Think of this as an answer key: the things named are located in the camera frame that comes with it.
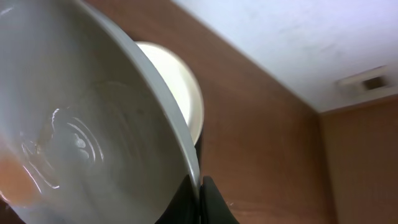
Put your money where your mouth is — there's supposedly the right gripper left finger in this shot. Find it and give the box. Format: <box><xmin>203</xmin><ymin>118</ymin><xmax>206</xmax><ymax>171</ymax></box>
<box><xmin>155</xmin><ymin>175</ymin><xmax>199</xmax><ymax>224</ymax></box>

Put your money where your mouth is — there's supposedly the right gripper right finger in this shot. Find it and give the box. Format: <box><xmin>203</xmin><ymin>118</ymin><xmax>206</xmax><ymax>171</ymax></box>
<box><xmin>200</xmin><ymin>176</ymin><xmax>239</xmax><ymax>224</ymax></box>

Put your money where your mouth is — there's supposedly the pale blue-white plate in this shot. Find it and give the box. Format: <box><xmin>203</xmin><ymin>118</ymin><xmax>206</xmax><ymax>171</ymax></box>
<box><xmin>1</xmin><ymin>1</ymin><xmax>199</xmax><ymax>223</ymax></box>

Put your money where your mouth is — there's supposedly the white plate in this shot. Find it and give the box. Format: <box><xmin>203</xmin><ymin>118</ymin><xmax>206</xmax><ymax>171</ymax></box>
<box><xmin>137</xmin><ymin>41</ymin><xmax>205</xmax><ymax>144</ymax></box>

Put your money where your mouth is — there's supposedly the white wall vent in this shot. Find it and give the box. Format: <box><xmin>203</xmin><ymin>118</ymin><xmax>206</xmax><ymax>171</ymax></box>
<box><xmin>336</xmin><ymin>66</ymin><xmax>393</xmax><ymax>97</ymax></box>

